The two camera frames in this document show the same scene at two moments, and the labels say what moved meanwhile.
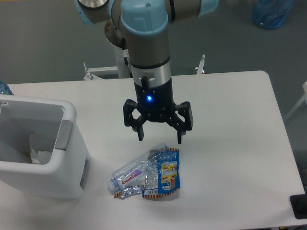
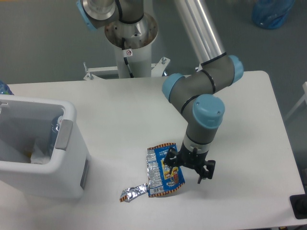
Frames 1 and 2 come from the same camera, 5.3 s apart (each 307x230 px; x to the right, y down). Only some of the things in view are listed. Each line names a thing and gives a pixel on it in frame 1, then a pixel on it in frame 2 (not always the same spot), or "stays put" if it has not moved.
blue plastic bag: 271,14 stays put
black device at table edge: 299,204 stays put
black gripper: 156,104 -> 193,160
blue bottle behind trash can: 5,89 stays put
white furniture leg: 304,98 stays put
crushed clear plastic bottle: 129,181 -> 55,127
